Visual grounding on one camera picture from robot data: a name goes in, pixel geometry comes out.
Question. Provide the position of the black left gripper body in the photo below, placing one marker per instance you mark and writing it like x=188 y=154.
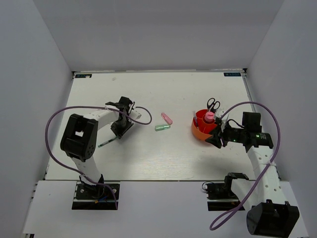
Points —
x=120 y=127

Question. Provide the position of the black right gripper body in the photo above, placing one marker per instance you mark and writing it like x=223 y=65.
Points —
x=230 y=134

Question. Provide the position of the black handled scissors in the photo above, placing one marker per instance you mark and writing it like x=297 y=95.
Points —
x=213 y=105

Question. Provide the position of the green transparent plastic case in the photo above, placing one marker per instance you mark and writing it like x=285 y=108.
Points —
x=162 y=127

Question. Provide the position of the pink transparent plastic case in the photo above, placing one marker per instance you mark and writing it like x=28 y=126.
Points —
x=166 y=118

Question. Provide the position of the blue ink pen refill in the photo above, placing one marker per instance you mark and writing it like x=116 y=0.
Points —
x=195 y=119

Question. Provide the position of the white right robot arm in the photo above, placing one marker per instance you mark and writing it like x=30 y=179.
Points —
x=269 y=213

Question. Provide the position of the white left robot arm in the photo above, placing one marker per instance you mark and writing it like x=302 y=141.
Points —
x=79 y=140

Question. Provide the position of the orange round organizer container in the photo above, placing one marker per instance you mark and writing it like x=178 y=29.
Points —
x=205 y=129

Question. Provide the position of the right corner table label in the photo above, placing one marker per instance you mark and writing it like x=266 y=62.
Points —
x=232 y=74

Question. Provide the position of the corner table label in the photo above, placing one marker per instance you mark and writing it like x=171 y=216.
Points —
x=83 y=75
x=232 y=74

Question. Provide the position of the left corner table label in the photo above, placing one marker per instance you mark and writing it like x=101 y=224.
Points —
x=83 y=75

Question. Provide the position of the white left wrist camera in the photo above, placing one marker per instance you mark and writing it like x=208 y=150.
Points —
x=135 y=115

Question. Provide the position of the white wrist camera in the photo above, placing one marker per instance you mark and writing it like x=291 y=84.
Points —
x=220 y=118
x=135 y=115

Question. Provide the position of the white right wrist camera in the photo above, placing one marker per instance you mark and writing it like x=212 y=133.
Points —
x=220 y=118

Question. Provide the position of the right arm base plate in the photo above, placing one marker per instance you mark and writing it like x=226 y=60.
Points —
x=219 y=194

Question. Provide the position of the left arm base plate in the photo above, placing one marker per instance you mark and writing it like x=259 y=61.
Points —
x=85 y=198

